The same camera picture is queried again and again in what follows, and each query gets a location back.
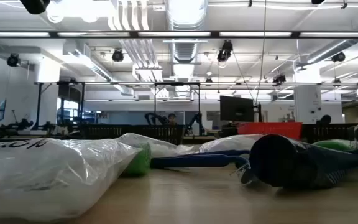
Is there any clear bag of cotton balls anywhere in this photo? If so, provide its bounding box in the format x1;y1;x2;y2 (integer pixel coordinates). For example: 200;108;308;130
199;133;265;154
116;133;198;158

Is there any blue disposable razor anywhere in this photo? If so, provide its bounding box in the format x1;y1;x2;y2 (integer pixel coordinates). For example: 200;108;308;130
150;154;256;185
194;149;251;156

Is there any printed bag of cotton balls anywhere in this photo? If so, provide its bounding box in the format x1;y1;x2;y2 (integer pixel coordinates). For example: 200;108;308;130
0;136;142;222

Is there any green packet single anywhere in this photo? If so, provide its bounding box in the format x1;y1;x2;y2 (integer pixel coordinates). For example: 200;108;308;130
312;139;358;152

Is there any black plastic basket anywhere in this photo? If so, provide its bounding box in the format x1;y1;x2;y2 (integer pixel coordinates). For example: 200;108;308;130
300;123;358;144
78;124;133;140
132;124;186;146

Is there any black computer monitor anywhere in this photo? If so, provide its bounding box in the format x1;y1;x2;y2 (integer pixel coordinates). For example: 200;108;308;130
219;95;255;123

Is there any black ceiling spotlight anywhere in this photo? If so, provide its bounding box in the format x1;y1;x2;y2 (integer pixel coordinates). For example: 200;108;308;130
216;40;234;63
19;0;52;15
331;51;347;63
272;73;287;85
111;49;125;63
6;53;21;68

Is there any black overhead light bar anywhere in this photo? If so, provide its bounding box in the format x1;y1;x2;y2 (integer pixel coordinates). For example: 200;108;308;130
0;30;358;40

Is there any red plastic basket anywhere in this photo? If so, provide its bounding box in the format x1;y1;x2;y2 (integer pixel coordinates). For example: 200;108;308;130
237;121;304;141

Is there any blue-lit monitor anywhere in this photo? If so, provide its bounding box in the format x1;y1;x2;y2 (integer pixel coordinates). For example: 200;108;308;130
0;99;7;122

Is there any black background rig frame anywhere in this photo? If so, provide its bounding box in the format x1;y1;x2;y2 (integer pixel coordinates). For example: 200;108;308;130
31;81;86;131
153;82;202;136

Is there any silver ceiling air duct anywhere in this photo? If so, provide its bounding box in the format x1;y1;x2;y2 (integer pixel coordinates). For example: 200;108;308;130
165;0;209;63

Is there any thin hanging cable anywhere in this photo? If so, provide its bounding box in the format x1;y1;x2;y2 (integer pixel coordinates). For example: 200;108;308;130
255;0;267;105

